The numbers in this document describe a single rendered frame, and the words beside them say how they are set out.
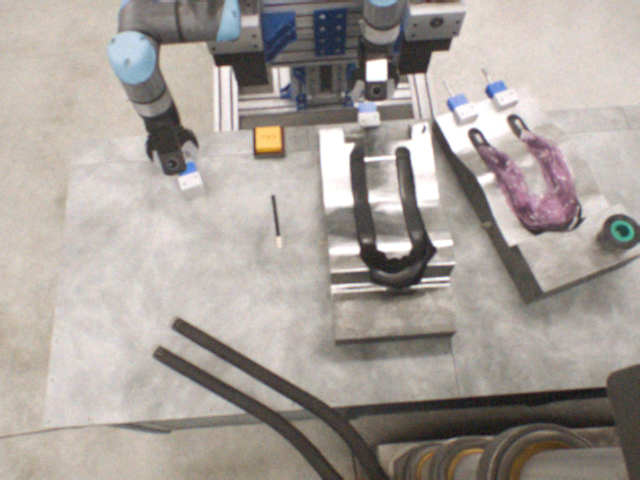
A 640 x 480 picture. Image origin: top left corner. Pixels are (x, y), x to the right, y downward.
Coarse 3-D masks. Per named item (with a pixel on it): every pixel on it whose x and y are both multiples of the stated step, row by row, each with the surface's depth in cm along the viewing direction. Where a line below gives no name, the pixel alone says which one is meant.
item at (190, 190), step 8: (184, 152) 139; (192, 168) 136; (184, 176) 134; (192, 176) 133; (200, 176) 135; (184, 184) 133; (192, 184) 133; (200, 184) 133; (184, 192) 133; (192, 192) 135; (200, 192) 136
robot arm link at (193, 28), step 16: (176, 0) 101; (192, 0) 98; (208, 0) 98; (224, 0) 100; (176, 16) 100; (192, 16) 100; (208, 16) 99; (224, 16) 100; (240, 16) 106; (192, 32) 101; (208, 32) 101; (224, 32) 102; (240, 32) 104
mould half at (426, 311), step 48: (336, 144) 132; (384, 144) 132; (336, 192) 128; (384, 192) 128; (432, 192) 128; (336, 240) 119; (384, 240) 119; (432, 240) 118; (336, 288) 122; (384, 288) 122; (432, 288) 122; (336, 336) 118; (384, 336) 119; (432, 336) 122
